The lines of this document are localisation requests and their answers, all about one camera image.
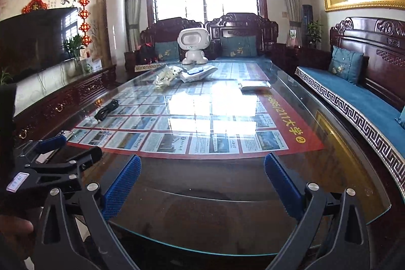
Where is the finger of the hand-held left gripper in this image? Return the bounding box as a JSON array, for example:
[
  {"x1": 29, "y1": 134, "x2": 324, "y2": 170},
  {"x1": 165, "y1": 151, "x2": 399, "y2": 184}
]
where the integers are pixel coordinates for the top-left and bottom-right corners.
[
  {"x1": 17, "y1": 135, "x2": 68, "y2": 164},
  {"x1": 27, "y1": 146, "x2": 103, "y2": 195}
]

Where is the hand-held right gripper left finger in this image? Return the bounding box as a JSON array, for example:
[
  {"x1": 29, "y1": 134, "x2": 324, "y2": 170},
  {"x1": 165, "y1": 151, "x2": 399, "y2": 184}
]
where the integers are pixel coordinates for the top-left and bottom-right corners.
[{"x1": 39, "y1": 154, "x2": 142, "y2": 270}]

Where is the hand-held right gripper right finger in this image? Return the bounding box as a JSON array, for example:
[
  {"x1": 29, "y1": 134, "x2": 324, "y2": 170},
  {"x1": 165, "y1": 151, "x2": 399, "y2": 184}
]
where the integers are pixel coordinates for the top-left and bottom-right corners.
[{"x1": 264, "y1": 152, "x2": 370, "y2": 270}]

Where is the person's left hand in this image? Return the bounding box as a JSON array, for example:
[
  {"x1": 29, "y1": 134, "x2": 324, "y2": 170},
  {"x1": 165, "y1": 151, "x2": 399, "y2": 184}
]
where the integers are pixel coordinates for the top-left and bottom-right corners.
[{"x1": 0, "y1": 215, "x2": 34, "y2": 259}]

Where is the dark wooden television cabinet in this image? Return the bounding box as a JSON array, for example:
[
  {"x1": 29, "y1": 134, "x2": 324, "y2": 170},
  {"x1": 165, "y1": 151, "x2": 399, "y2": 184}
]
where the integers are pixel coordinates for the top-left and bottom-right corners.
[{"x1": 13, "y1": 64, "x2": 117, "y2": 139}]

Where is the green potted plant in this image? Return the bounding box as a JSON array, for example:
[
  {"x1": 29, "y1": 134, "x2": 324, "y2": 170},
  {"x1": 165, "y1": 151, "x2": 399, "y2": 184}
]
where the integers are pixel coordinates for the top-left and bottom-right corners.
[
  {"x1": 305, "y1": 20, "x2": 324, "y2": 47},
  {"x1": 0, "y1": 68, "x2": 13, "y2": 85}
]

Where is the white and green box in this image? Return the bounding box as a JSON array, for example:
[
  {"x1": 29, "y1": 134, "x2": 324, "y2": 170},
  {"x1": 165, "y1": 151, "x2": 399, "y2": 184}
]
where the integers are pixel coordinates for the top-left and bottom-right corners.
[{"x1": 80, "y1": 56, "x2": 103, "y2": 74}]

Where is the printed poster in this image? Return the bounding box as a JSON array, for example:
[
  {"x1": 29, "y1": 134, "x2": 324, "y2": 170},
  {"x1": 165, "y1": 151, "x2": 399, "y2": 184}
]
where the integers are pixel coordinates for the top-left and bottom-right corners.
[{"x1": 68, "y1": 63, "x2": 325, "y2": 160}]

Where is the green bamboo plant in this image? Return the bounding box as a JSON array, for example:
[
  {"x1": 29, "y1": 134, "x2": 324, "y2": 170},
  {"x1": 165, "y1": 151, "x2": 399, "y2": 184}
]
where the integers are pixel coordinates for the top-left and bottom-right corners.
[{"x1": 63, "y1": 34, "x2": 86, "y2": 74}]

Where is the black flat television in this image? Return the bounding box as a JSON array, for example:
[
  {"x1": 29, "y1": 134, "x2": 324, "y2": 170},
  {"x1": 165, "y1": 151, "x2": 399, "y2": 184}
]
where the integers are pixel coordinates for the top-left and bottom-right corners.
[{"x1": 0, "y1": 7, "x2": 79, "y2": 84}]

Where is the long dark wooden sofa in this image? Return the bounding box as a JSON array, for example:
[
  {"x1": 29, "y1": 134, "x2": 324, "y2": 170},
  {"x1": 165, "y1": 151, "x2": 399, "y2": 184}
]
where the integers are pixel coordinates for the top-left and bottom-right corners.
[{"x1": 294, "y1": 17, "x2": 405, "y2": 204}]

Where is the white patterned packet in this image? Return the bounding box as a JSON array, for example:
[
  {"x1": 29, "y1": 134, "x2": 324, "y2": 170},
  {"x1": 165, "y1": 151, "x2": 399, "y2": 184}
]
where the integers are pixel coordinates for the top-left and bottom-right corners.
[{"x1": 153, "y1": 66, "x2": 182, "y2": 87}]

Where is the black bag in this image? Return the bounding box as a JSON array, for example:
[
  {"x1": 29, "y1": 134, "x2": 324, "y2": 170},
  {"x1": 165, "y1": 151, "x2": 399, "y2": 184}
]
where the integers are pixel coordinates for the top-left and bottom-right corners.
[{"x1": 137, "y1": 42, "x2": 159, "y2": 66}]

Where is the red knot hanging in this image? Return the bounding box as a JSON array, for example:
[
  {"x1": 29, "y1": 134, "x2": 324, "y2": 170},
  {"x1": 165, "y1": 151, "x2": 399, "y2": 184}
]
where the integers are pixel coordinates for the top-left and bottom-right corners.
[{"x1": 78, "y1": 0, "x2": 93, "y2": 47}]

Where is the dark wooden corner table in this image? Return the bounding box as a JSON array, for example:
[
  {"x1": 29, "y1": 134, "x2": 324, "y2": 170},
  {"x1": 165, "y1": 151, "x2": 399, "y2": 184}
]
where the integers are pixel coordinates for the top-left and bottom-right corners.
[{"x1": 278, "y1": 43, "x2": 331, "y2": 76}]

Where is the white tower air conditioner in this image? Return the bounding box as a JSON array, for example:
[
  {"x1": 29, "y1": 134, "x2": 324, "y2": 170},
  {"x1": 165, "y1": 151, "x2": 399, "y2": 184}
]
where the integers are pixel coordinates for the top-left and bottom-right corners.
[{"x1": 106, "y1": 0, "x2": 126, "y2": 68}]

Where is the teal embroidered cushion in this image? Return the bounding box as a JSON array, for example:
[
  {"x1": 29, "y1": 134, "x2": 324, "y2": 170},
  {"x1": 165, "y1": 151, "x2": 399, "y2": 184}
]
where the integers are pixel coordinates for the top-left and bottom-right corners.
[
  {"x1": 395, "y1": 106, "x2": 405, "y2": 129},
  {"x1": 220, "y1": 36, "x2": 257, "y2": 57},
  {"x1": 154, "y1": 41, "x2": 181, "y2": 62},
  {"x1": 328, "y1": 45, "x2": 364, "y2": 85}
]

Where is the white and blue flat pack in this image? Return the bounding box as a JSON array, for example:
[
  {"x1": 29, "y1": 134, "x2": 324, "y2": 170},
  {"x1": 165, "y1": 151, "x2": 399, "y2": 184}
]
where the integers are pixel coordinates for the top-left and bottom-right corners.
[{"x1": 180, "y1": 65, "x2": 219, "y2": 83}]

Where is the carved dark wooden armchair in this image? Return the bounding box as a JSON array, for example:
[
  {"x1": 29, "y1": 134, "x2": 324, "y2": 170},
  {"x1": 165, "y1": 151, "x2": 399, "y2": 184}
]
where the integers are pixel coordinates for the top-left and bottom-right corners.
[
  {"x1": 204, "y1": 13, "x2": 279, "y2": 59},
  {"x1": 141, "y1": 17, "x2": 206, "y2": 65}
]

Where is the white robot toy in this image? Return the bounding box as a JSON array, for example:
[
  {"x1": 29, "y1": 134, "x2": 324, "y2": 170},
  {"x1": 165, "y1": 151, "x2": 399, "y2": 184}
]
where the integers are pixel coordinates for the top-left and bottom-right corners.
[{"x1": 176, "y1": 28, "x2": 210, "y2": 65}]

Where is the black cable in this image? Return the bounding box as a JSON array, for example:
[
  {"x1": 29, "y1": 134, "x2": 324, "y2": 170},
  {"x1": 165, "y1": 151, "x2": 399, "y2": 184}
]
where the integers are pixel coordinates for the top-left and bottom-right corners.
[{"x1": 94, "y1": 99, "x2": 120, "y2": 122}]

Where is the red wall ornament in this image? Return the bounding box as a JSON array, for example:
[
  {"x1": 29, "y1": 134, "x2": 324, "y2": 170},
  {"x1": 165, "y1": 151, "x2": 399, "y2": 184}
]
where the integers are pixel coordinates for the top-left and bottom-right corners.
[{"x1": 22, "y1": 0, "x2": 49, "y2": 14}]

